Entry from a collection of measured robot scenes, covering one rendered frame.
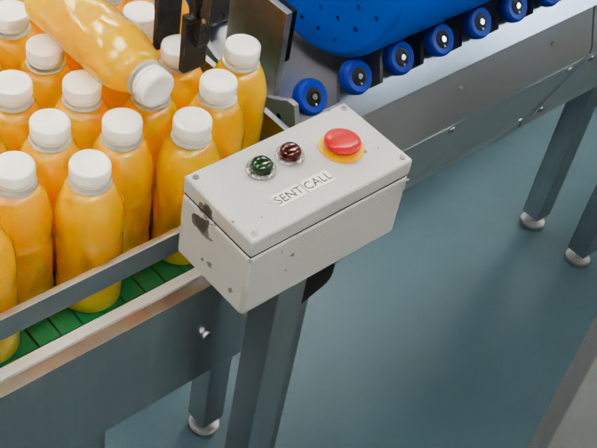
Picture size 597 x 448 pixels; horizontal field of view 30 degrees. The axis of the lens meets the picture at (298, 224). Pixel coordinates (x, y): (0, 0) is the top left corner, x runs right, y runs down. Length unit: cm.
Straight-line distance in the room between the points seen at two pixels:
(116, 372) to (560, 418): 79
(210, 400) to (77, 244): 101
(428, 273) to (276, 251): 152
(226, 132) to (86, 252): 20
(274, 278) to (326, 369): 126
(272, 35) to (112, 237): 38
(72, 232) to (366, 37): 47
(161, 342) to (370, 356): 115
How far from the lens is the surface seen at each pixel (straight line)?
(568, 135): 250
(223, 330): 128
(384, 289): 245
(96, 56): 110
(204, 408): 207
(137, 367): 121
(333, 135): 106
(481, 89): 158
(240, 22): 139
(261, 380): 124
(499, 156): 285
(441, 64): 150
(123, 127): 108
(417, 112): 149
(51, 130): 108
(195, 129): 109
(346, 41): 138
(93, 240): 107
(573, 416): 173
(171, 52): 118
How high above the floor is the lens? 180
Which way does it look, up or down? 45 degrees down
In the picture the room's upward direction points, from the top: 12 degrees clockwise
